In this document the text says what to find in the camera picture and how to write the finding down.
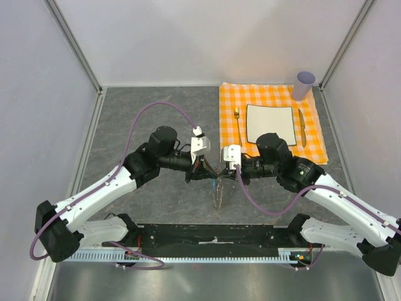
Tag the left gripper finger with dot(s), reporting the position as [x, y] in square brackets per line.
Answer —
[201, 176]
[209, 168]

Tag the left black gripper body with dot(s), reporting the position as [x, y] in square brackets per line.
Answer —
[197, 164]

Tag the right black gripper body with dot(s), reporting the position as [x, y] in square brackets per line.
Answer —
[245, 175]

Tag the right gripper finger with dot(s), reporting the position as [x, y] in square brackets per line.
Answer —
[230, 177]
[225, 172]

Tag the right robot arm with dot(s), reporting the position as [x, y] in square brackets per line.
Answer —
[369, 234]

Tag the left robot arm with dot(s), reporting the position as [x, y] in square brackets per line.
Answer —
[64, 227]

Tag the white square plate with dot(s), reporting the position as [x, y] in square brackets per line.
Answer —
[262, 120]

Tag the gold knife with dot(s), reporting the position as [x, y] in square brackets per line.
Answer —
[303, 128]

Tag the lilac cup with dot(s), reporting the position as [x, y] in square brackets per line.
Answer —
[303, 84]

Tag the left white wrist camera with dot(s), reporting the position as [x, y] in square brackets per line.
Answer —
[200, 144]

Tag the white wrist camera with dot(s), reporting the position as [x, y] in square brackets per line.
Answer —
[200, 144]
[231, 156]

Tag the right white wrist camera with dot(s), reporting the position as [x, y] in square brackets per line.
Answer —
[231, 156]

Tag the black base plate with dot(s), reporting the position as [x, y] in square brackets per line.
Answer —
[209, 240]

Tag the grey cable duct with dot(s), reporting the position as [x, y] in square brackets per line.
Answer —
[121, 256]

